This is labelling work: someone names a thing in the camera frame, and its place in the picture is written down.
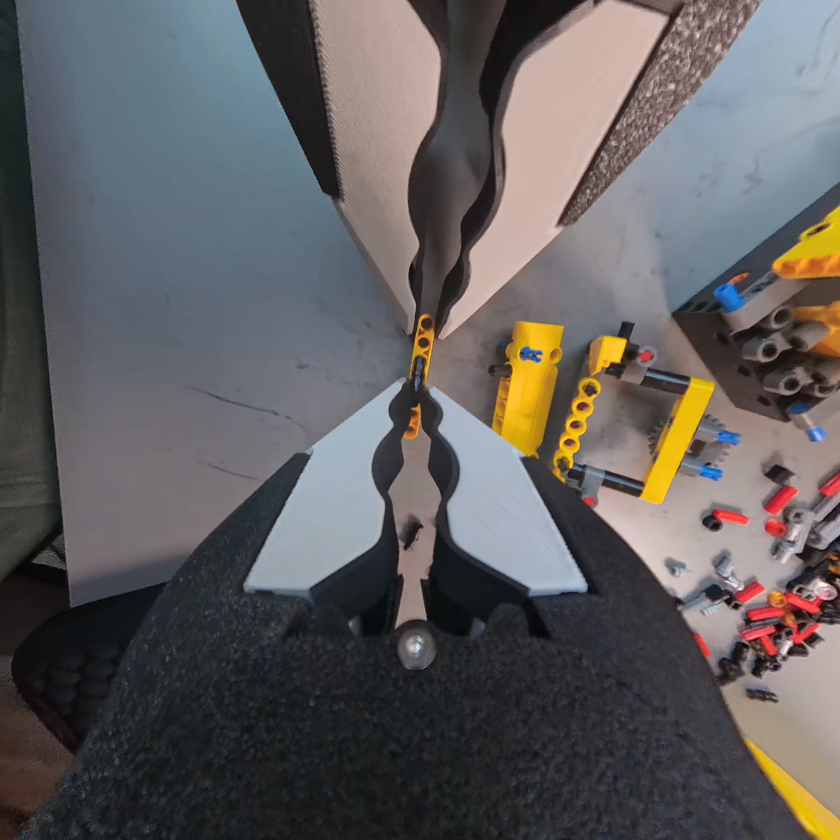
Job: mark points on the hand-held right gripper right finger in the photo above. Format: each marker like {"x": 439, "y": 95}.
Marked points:
{"x": 505, "y": 525}

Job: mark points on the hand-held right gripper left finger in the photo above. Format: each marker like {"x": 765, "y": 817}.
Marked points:
{"x": 315, "y": 525}

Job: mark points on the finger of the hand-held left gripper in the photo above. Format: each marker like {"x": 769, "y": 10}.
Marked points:
{"x": 374, "y": 98}
{"x": 564, "y": 131}

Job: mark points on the black lego pin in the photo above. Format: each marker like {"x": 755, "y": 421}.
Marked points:
{"x": 418, "y": 377}
{"x": 411, "y": 531}

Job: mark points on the yellow lego panel with pins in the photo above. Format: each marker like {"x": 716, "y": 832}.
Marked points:
{"x": 531, "y": 394}

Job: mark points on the lego axle and gear assembly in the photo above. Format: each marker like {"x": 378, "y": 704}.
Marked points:
{"x": 676, "y": 446}

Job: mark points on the yellow lego beam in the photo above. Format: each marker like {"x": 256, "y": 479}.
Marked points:
{"x": 424, "y": 334}

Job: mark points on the yellow lego robot body model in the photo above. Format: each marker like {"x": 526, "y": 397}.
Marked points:
{"x": 754, "y": 315}

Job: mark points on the pile of small lego pins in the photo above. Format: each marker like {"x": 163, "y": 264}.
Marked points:
{"x": 787, "y": 610}

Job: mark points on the yellow plastic bin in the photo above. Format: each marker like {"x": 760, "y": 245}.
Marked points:
{"x": 807, "y": 807}

